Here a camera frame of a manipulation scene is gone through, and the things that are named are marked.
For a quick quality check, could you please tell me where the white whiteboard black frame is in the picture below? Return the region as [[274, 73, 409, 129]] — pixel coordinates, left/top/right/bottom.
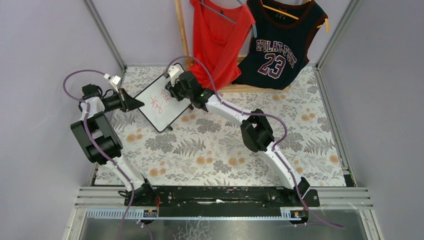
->
[[135, 74, 191, 133]]

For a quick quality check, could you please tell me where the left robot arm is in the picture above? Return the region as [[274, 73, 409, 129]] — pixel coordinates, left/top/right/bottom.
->
[[70, 84, 156, 206]]

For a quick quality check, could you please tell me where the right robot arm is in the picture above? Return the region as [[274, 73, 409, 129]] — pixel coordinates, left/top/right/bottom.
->
[[164, 68, 310, 200]]

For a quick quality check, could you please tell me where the wooden clothes rack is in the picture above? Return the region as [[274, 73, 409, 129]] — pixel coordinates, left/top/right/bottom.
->
[[174, 0, 291, 93]]

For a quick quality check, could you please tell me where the red tank top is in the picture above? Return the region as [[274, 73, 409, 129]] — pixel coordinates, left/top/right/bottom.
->
[[189, 0, 255, 90]]

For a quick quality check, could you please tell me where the grey clothes hanger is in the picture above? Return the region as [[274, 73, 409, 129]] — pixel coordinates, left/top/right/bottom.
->
[[199, 0, 258, 38]]

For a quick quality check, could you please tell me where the navy basketball jersey 23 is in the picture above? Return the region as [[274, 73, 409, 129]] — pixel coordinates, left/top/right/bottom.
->
[[233, 0, 328, 90]]

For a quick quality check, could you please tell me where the yellow clothes hanger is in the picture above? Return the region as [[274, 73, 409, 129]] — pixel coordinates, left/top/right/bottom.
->
[[260, 0, 330, 34]]

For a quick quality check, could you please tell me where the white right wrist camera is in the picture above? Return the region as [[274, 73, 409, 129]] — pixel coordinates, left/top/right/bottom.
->
[[166, 63, 185, 80]]

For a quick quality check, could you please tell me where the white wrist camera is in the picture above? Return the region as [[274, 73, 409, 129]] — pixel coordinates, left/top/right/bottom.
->
[[103, 73, 122, 93], [166, 63, 185, 80]]

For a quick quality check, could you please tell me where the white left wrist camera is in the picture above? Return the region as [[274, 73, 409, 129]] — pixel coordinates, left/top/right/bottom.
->
[[103, 73, 122, 93]]

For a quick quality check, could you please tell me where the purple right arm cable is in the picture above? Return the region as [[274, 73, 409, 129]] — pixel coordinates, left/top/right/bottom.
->
[[164, 55, 345, 230]]

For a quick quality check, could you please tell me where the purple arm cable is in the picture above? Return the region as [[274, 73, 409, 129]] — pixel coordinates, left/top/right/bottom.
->
[[62, 69, 136, 240], [164, 55, 345, 230]]

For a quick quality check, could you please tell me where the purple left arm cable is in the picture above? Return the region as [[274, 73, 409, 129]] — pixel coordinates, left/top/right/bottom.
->
[[62, 69, 136, 240]]

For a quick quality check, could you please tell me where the aluminium frame post left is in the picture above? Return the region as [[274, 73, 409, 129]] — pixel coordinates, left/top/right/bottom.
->
[[82, 0, 127, 72]]

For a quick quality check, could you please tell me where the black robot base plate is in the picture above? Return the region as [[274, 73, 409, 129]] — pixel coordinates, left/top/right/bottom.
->
[[130, 186, 320, 213]]

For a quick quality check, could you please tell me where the slotted cable duct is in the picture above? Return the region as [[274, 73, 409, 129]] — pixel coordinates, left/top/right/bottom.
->
[[86, 206, 309, 223]]

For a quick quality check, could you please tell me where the aluminium frame rail right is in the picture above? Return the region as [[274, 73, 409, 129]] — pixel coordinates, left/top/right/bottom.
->
[[315, 0, 362, 71]]

